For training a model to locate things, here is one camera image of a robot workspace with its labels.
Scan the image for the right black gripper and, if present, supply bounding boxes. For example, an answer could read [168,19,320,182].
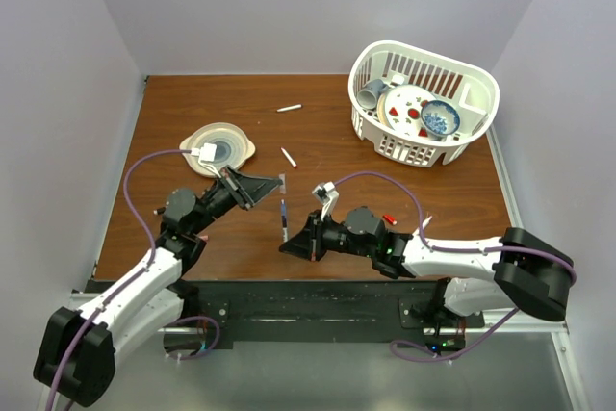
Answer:
[280,210,374,263]

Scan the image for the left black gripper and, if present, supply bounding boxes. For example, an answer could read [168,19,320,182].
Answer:
[190,165,281,235]

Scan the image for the clear pen cap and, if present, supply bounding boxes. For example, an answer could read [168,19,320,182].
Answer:
[279,173,287,195]

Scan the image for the blue pen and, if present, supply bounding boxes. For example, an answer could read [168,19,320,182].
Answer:
[280,198,289,243]

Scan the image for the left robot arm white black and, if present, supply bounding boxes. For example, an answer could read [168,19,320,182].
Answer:
[33,167,283,410]

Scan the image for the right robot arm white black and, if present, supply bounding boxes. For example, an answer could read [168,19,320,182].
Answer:
[279,207,575,327]

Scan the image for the white pen red tip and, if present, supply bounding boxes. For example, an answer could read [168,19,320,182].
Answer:
[280,147,298,169]

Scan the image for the red pen cap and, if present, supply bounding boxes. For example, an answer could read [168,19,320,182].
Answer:
[382,215,398,226]

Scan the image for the white pen far back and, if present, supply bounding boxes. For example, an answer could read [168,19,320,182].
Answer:
[276,104,303,113]

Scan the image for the beige plate blue rings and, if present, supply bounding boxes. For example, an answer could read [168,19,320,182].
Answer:
[179,121,257,178]

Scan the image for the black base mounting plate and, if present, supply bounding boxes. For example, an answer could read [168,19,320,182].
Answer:
[164,280,441,349]

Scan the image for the grey ceramic mug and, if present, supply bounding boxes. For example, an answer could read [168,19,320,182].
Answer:
[356,79,390,110]

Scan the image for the white plate red fruit pattern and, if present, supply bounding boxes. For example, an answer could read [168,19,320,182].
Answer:
[377,85,436,137]

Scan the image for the white plastic dish basket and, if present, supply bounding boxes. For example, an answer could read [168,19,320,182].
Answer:
[347,40,500,167]

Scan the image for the blue white patterned bowl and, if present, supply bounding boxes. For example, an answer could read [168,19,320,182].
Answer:
[420,100,461,137]

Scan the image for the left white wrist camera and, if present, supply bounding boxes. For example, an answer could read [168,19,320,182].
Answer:
[191,142,220,177]

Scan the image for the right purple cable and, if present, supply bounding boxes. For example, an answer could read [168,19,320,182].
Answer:
[331,170,577,287]

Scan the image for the purple cable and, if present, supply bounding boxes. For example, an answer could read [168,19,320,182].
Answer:
[331,170,577,287]
[47,148,203,411]

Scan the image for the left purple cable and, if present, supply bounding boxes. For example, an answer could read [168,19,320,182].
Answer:
[47,148,203,411]

